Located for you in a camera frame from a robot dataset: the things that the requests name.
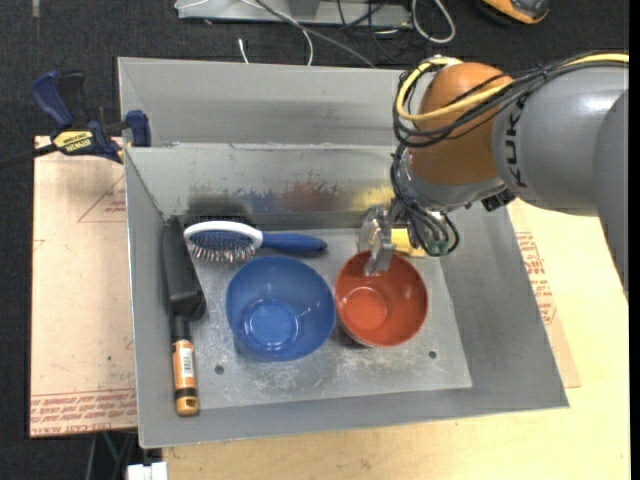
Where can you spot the brown cardboard board red print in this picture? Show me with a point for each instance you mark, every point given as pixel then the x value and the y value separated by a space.
pixel 80 293

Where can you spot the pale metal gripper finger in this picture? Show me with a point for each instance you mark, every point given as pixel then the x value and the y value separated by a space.
pixel 381 255
pixel 366 235

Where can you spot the yellow block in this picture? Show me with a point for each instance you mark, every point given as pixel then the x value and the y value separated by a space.
pixel 402 242

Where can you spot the blue and white hairbrush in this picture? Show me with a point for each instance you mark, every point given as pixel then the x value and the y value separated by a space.
pixel 225 243

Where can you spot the blue plastic bowl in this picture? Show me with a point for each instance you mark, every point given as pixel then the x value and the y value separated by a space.
pixel 280 308

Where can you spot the grey metal bin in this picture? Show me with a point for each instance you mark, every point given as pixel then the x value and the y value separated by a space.
pixel 300 113

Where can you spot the red plastic bowl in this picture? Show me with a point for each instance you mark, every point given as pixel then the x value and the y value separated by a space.
pixel 382 303

